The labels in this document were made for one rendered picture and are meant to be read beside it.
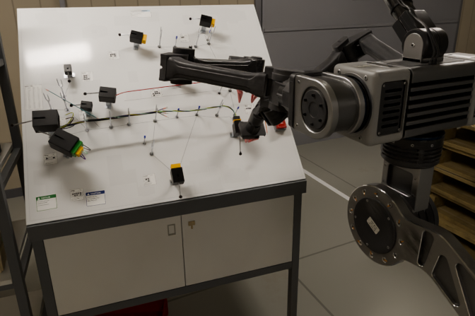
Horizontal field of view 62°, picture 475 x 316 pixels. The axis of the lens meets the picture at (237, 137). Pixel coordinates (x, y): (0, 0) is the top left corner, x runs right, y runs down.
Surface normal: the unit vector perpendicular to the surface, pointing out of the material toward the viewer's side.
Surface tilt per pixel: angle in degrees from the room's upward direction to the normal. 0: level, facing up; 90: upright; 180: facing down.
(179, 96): 49
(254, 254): 90
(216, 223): 90
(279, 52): 90
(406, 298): 0
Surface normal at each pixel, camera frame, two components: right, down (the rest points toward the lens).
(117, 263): 0.32, 0.30
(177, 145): 0.24, -0.39
